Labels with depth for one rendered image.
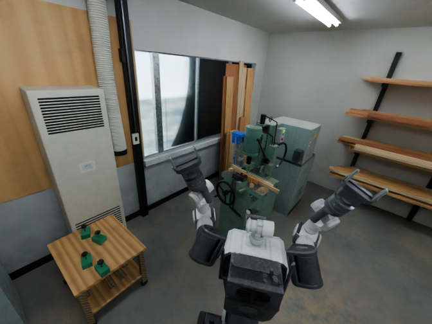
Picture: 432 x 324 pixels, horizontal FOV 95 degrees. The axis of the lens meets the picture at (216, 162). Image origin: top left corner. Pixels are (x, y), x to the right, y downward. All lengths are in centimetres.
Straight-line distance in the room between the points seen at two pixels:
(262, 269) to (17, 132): 212
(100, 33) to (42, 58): 50
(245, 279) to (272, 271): 11
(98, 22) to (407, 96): 396
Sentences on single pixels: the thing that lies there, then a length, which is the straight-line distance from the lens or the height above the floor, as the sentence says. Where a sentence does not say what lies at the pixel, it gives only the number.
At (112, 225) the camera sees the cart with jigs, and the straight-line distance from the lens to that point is 235.
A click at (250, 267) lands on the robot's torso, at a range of 87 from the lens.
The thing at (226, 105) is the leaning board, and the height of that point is 147.
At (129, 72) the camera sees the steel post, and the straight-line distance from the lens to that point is 242.
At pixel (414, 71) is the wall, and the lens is 410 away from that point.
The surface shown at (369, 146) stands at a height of 113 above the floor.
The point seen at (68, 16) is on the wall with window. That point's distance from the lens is 236.
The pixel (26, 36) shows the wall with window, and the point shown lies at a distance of 227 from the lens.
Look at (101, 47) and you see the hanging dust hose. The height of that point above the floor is 213.
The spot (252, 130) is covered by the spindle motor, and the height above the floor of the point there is 148.
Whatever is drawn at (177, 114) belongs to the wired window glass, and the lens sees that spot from 305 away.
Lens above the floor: 205
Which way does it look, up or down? 26 degrees down
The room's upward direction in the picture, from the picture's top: 4 degrees clockwise
